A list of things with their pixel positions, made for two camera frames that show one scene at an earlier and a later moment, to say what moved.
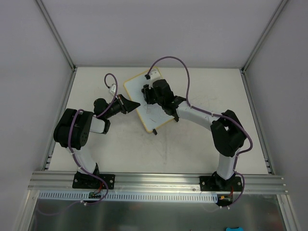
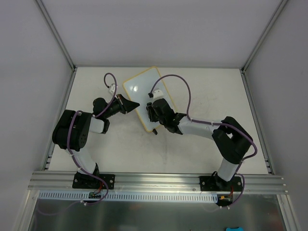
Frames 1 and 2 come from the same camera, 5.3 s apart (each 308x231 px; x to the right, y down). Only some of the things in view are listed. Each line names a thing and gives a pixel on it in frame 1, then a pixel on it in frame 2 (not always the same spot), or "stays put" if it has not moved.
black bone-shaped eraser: (145, 90) → (150, 111)
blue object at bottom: (239, 228) stays put
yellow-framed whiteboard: (153, 115) stays put
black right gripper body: (147, 94) → (149, 113)
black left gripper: (122, 104) stays put
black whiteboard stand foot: (155, 132) stays put
